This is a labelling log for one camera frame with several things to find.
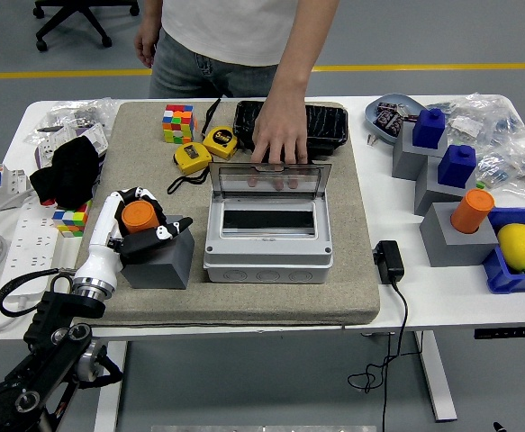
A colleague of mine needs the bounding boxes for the yellow tape measure black strap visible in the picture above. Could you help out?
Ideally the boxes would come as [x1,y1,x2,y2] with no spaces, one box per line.
[167,140,214,195]

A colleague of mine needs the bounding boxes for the person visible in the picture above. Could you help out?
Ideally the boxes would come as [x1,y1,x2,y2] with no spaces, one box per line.
[148,0,342,99]

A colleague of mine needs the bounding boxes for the grey-brown mat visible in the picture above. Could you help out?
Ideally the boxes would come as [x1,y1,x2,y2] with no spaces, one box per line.
[65,99,383,328]

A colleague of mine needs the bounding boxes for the black office chair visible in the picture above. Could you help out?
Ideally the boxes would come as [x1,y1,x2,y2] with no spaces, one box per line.
[32,0,140,51]

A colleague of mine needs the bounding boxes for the grey junction box clear lid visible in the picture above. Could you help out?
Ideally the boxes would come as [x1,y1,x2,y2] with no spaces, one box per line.
[203,161,335,284]

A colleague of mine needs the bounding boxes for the blue storage bin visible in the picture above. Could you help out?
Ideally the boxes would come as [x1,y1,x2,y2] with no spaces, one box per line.
[483,207,525,295]

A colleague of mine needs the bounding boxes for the white table leg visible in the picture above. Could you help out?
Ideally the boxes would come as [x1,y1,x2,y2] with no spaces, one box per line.
[412,330,458,423]
[93,340,129,432]

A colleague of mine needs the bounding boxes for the clear bag of mixed parts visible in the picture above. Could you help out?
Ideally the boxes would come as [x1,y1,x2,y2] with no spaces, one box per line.
[475,146,525,199]

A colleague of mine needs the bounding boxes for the black cloth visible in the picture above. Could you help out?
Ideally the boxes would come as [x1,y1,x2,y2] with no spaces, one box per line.
[29,136,101,211]

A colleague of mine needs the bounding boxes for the dark snack packets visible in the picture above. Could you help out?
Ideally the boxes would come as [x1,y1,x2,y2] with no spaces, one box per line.
[376,102,419,135]

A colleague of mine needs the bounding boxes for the yellow tape measure black label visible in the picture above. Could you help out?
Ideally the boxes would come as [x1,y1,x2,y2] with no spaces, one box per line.
[201,96,240,158]

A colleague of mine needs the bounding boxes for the white wall socket pack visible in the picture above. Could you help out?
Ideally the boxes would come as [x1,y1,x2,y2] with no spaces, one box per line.
[34,121,110,172]

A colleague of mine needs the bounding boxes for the white power strip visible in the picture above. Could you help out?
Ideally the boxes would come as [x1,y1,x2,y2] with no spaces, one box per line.
[0,193,64,298]

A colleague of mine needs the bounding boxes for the grey block with round hole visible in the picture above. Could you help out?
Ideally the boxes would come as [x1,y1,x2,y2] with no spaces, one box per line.
[120,227,195,291]

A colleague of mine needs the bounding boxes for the black table control panel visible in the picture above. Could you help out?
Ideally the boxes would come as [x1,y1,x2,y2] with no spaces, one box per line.
[474,327,525,340]

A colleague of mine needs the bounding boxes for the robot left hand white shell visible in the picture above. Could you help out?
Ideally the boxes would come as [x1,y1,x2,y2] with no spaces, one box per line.
[73,186,195,283]

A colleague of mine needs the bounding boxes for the blue-grey bowl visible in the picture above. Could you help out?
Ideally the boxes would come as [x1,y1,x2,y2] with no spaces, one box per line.
[364,93,429,145]

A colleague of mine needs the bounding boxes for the yellow lemon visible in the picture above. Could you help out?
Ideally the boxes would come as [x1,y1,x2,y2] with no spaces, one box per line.
[497,223,525,273]

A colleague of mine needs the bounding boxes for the clear bag of blue parts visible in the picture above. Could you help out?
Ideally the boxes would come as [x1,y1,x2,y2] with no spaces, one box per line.
[441,93,525,149]

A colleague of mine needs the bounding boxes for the black power adapter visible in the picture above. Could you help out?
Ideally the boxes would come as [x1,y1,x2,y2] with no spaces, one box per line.
[373,239,406,285]

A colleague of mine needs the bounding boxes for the grey block holder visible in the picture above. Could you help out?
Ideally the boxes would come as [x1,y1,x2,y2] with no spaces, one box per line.
[420,202,501,268]
[414,155,479,216]
[393,120,450,181]

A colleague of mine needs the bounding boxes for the multicolour puzzle cube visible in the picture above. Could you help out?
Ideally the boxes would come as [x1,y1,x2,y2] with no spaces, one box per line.
[51,199,94,239]
[162,103,199,144]

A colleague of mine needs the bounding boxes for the black plastic tray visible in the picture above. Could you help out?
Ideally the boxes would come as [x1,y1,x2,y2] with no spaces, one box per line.
[232,99,349,158]

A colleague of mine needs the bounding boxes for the white circuit breaker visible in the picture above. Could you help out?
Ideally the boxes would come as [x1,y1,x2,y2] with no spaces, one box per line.
[0,162,32,212]

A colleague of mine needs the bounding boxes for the person's left hand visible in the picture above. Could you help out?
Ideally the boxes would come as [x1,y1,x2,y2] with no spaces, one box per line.
[249,96,311,167]

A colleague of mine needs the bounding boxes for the black adapter cord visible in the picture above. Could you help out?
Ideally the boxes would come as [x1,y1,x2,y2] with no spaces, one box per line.
[347,278,411,432]

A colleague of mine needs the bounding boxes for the orange cylinder battery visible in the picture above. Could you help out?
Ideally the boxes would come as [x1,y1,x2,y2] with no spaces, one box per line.
[121,201,160,235]
[450,188,497,235]

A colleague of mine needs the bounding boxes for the blue plastic block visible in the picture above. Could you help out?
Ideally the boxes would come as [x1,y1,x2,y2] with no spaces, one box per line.
[438,143,478,188]
[412,107,448,149]

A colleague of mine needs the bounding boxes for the clear bag of small parts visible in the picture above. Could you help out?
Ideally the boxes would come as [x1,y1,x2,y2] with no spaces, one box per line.
[23,96,122,144]

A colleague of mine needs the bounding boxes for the person's right hand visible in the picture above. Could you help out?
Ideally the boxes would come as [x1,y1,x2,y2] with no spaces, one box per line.
[133,24,158,69]

